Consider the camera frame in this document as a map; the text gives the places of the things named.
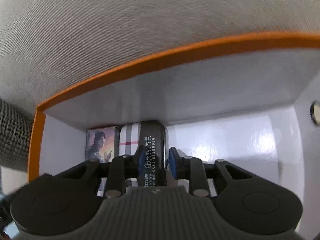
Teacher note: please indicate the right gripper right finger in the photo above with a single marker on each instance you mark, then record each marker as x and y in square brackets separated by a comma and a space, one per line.
[190, 169]

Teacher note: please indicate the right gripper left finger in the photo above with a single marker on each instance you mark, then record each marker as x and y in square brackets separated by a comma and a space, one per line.
[122, 168]

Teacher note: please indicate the photo card box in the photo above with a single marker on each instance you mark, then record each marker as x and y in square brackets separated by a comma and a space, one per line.
[102, 144]

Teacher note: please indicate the plaid black box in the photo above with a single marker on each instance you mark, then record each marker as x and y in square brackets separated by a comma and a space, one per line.
[150, 135]

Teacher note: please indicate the orange cardboard box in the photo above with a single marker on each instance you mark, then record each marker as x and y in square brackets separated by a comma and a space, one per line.
[245, 99]

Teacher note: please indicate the houndstooth cushion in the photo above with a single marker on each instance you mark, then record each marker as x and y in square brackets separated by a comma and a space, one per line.
[15, 137]

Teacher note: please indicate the beige sofa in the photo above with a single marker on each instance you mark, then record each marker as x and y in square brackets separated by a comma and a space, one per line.
[48, 46]

